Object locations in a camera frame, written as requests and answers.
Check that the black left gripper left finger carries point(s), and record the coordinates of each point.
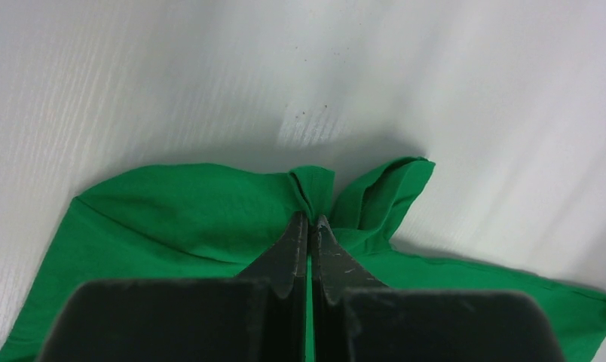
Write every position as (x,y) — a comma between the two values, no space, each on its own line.
(257,315)

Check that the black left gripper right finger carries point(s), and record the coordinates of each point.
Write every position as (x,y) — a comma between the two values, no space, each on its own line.
(357,317)

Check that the green t-shirt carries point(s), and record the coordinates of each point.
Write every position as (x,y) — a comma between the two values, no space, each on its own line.
(209,220)

